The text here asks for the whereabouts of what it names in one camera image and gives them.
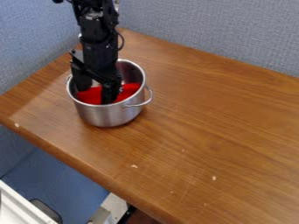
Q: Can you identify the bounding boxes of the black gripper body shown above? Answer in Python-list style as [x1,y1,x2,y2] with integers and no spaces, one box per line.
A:
[70,36,122,85]

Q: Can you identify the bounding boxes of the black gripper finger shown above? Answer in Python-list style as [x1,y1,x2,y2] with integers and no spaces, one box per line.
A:
[102,83,122,104]
[71,68,92,91]

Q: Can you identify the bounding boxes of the red cloth object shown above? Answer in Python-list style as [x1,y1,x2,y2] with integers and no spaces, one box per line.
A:
[76,82,141,105]

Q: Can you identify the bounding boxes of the metal pot with handles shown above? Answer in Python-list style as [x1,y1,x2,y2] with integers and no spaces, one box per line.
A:
[67,59,154,128]

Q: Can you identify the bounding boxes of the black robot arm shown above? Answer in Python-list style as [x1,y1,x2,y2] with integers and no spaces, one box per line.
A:
[52,0,123,104]

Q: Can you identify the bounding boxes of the white appliance lower left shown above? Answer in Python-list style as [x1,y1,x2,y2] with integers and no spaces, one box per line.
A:
[0,180,59,224]

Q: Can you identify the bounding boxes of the white table leg bracket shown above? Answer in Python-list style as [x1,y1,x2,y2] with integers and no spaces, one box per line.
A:
[87,192,129,224]

